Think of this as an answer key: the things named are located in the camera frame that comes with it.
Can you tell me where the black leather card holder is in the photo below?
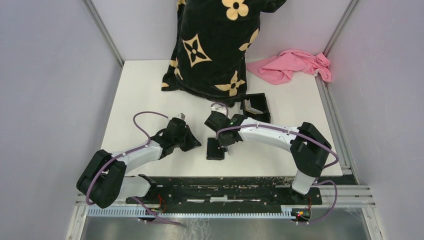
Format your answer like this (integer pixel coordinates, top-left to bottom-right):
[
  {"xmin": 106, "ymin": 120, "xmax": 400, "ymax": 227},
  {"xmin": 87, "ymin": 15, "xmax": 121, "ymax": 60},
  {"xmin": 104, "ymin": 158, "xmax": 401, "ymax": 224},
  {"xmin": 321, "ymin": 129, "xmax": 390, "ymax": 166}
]
[{"xmin": 206, "ymin": 137, "xmax": 229, "ymax": 161}]

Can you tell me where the black plastic bin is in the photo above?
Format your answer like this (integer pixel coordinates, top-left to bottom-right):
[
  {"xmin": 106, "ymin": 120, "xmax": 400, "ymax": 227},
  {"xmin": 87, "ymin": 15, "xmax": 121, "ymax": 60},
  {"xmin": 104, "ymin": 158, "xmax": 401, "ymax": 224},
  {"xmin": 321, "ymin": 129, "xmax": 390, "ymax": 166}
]
[{"xmin": 240, "ymin": 93, "xmax": 271, "ymax": 123}]

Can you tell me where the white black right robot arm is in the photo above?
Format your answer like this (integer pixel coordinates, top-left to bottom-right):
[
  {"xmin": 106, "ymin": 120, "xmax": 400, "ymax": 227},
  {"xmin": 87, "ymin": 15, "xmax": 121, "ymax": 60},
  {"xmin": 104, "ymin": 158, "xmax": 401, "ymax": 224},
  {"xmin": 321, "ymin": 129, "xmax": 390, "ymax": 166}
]
[{"xmin": 204, "ymin": 111, "xmax": 335, "ymax": 204}]

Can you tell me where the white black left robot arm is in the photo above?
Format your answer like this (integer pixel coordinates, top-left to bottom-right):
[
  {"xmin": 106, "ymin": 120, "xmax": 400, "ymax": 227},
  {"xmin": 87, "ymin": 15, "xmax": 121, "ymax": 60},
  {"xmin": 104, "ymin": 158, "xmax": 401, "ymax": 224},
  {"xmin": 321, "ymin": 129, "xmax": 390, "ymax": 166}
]
[{"xmin": 76, "ymin": 117, "xmax": 202, "ymax": 209}]

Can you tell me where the stack of cards in bin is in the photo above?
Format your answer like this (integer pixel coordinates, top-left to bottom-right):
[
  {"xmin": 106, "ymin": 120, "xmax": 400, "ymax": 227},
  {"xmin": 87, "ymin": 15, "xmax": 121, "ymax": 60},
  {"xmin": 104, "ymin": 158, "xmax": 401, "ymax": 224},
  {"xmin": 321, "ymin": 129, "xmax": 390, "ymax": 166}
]
[{"xmin": 244, "ymin": 99, "xmax": 264, "ymax": 115}]

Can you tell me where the black floral blanket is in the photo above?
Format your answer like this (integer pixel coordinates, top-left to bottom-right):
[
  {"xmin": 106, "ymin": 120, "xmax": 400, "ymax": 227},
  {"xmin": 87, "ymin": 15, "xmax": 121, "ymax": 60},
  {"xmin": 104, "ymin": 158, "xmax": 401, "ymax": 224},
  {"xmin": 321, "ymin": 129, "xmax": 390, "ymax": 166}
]
[{"xmin": 161, "ymin": 0, "xmax": 284, "ymax": 107}]

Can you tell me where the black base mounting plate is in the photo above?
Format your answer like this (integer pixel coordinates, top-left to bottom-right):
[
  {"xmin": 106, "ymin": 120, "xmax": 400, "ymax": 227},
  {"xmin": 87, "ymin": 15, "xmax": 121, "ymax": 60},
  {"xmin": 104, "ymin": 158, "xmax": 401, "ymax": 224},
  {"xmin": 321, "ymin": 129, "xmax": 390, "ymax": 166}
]
[{"xmin": 140, "ymin": 176, "xmax": 323, "ymax": 214}]

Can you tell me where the pink cloth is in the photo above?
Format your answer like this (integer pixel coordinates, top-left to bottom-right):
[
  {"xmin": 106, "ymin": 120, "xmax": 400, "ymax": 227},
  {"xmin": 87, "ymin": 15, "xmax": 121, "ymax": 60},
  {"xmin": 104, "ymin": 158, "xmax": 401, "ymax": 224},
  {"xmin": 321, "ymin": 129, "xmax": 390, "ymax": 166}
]
[{"xmin": 246, "ymin": 49, "xmax": 332, "ymax": 85}]

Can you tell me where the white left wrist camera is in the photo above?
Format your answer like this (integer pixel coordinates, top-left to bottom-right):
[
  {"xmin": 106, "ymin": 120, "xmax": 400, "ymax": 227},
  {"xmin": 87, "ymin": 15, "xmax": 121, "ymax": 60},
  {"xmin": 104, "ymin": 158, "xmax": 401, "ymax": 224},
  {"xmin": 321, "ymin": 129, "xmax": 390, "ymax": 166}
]
[{"xmin": 168, "ymin": 112, "xmax": 186, "ymax": 122}]

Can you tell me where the white slotted cable duct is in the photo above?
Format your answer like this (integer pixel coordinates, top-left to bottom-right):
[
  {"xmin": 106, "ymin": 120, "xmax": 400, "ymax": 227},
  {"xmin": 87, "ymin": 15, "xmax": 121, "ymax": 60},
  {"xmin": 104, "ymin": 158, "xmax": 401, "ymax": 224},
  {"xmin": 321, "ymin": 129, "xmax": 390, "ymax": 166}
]
[{"xmin": 87, "ymin": 205, "xmax": 295, "ymax": 220}]

